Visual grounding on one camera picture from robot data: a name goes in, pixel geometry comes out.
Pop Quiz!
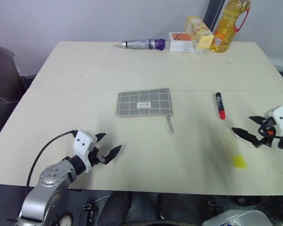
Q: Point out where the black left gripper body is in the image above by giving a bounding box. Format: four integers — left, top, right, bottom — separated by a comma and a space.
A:
88, 146, 110, 166

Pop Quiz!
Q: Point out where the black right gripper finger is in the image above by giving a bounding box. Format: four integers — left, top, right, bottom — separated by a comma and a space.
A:
231, 127, 260, 145
249, 115, 266, 124

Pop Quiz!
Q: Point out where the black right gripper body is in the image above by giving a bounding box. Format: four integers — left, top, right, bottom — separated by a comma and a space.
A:
252, 117, 277, 148

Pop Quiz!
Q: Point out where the grey checked pencil pouch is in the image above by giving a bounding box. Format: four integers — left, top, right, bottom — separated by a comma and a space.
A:
115, 88, 175, 134

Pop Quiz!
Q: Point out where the yellow highlighter pen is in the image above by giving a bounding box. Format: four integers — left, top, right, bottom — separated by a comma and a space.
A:
221, 132, 248, 169

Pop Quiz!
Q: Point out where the red and black marker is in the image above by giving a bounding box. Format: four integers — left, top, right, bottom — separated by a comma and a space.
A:
215, 92, 227, 120

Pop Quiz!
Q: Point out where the clear plastic container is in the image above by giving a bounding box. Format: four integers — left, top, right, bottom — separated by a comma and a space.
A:
201, 209, 273, 226

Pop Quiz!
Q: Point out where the yellow cooking oil bottle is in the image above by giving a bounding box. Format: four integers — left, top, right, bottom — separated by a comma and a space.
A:
209, 0, 252, 54

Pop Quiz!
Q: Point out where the folded silver purple umbrella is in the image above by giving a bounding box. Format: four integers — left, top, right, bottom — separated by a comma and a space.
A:
113, 38, 166, 51

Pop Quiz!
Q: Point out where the yellow floral carton box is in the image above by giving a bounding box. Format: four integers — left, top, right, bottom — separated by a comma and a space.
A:
184, 15, 215, 50

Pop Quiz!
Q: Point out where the white orange phone box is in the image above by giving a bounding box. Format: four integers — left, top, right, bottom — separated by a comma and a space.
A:
168, 32, 203, 52

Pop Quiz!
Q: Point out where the black office chair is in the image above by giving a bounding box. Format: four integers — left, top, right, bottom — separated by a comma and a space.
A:
0, 46, 26, 144

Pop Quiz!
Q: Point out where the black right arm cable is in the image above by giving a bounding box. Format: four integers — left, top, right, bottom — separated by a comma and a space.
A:
258, 119, 283, 139

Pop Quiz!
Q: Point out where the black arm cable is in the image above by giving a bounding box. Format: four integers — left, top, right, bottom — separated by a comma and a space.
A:
258, 119, 283, 139
25, 129, 77, 195

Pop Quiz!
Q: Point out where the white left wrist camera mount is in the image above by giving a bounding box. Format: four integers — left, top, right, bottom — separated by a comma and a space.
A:
73, 130, 97, 174

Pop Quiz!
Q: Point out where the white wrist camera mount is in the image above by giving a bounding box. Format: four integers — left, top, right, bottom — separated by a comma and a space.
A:
73, 130, 97, 174
264, 105, 283, 151

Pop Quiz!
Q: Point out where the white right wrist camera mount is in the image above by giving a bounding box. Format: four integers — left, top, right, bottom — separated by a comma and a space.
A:
264, 105, 283, 151

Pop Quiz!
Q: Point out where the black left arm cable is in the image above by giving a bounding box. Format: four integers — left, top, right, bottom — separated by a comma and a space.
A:
25, 129, 77, 195

